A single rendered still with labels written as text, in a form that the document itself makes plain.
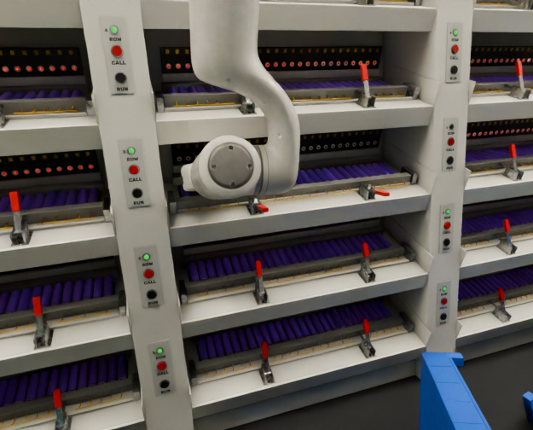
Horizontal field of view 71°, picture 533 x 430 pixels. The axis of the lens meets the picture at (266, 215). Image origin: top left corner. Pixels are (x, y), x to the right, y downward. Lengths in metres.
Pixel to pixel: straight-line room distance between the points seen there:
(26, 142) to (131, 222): 0.22
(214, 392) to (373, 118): 0.70
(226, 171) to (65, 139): 0.34
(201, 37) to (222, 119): 0.25
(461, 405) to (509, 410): 0.37
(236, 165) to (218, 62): 0.13
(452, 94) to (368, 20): 0.26
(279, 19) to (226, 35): 0.31
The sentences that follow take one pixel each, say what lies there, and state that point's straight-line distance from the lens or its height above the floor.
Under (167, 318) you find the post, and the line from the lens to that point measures 0.81.
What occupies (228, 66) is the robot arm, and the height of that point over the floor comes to 0.77.
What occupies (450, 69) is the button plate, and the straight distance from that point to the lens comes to 0.98.
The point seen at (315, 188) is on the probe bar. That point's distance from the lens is 0.86.
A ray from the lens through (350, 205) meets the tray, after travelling 0.85.
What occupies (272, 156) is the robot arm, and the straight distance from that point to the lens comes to 0.55.
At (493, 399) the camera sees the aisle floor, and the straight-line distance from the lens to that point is 1.18.
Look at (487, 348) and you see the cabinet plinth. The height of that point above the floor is 0.02.
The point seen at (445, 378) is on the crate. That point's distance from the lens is 0.86.
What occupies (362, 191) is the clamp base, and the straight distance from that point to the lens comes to 0.89.
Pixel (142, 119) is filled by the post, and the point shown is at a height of 0.72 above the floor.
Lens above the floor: 0.69
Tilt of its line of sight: 13 degrees down
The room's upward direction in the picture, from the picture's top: 4 degrees counter-clockwise
